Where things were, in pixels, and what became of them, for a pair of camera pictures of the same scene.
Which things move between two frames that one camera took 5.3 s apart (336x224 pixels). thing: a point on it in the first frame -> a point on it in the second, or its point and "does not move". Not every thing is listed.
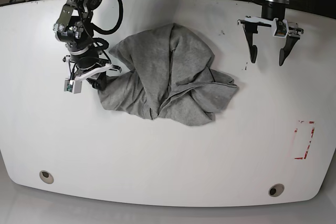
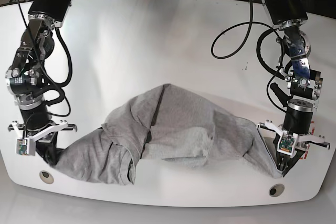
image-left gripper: (95, 68) -> (42, 133)
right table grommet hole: (276, 190) does not move
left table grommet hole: (46, 177) does not move
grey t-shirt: (172, 77) -> (165, 123)
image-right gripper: (280, 28) -> (289, 143)
